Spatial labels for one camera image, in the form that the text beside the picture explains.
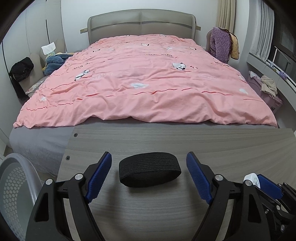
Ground magazine on chair seat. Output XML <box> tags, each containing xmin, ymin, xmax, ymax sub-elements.
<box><xmin>25</xmin><ymin>78</ymin><xmax>46</xmax><ymax>95</ymax></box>

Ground black clothing on chair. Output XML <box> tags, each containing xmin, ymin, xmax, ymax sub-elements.
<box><xmin>9</xmin><ymin>57</ymin><xmax>34</xmax><ymax>99</ymax></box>

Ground pink storage box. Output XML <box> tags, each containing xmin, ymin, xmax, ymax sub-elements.
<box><xmin>247</xmin><ymin>71</ymin><xmax>283</xmax><ymax>113</ymax></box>

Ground beige curtain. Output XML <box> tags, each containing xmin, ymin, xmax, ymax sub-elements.
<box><xmin>216</xmin><ymin>0</ymin><xmax>236</xmax><ymax>33</ymax></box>

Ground purple fuzzy garment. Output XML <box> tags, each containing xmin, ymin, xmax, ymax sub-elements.
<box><xmin>209</xmin><ymin>27</ymin><xmax>231</xmax><ymax>63</ymax></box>

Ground pink duvet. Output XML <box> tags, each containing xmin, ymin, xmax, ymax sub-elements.
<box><xmin>13</xmin><ymin>34</ymin><xmax>277</xmax><ymax>128</ymax></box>

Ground blue blanket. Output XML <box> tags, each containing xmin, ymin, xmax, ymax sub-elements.
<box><xmin>43</xmin><ymin>53</ymin><xmax>73</xmax><ymax>76</ymax></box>

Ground grey bed with headboard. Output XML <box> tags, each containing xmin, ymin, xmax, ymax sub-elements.
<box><xmin>9</xmin><ymin>9</ymin><xmax>280</xmax><ymax>176</ymax></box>

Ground beige chair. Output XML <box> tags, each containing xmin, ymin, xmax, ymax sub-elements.
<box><xmin>20</xmin><ymin>39</ymin><xmax>66</xmax><ymax>93</ymax></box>

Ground yellow orange garment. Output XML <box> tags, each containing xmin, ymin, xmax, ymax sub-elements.
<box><xmin>229</xmin><ymin>33</ymin><xmax>239</xmax><ymax>60</ymax></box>

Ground black elastic band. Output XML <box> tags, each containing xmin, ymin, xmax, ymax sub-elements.
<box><xmin>119</xmin><ymin>152</ymin><xmax>182</xmax><ymax>188</ymax></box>

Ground grey perforated laundry basket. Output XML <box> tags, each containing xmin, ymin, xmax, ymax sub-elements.
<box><xmin>1</xmin><ymin>153</ymin><xmax>42</xmax><ymax>240</ymax></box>

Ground beige cloth on box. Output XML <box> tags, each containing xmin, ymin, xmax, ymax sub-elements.
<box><xmin>260</xmin><ymin>75</ymin><xmax>278</xmax><ymax>99</ymax></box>

